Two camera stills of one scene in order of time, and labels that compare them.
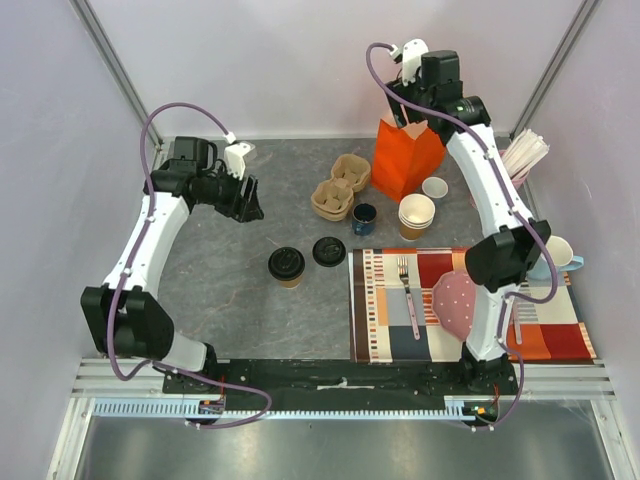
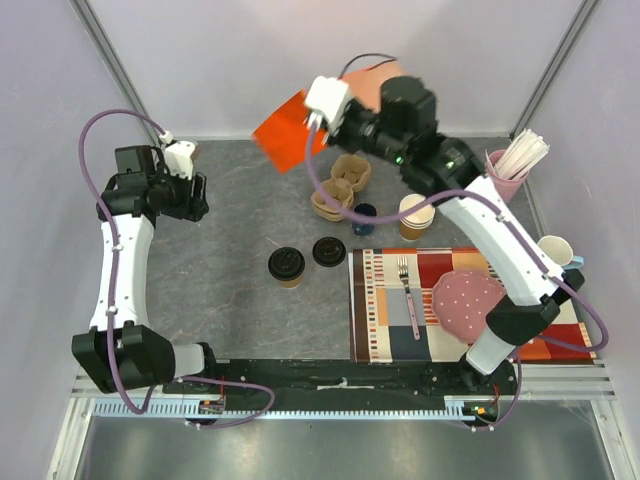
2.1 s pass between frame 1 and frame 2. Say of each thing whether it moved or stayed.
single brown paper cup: stayed
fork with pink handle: stayed
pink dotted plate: stayed
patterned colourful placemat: stayed
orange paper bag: moved
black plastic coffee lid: stayed
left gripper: moved
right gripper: moved
